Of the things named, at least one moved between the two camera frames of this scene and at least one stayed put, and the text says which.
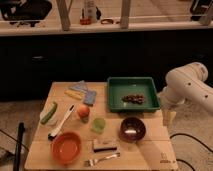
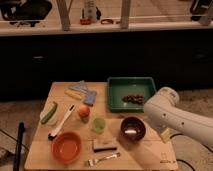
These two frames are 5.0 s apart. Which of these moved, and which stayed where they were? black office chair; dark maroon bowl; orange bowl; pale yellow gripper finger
Moved: pale yellow gripper finger
Stayed: black office chair; dark maroon bowl; orange bowl
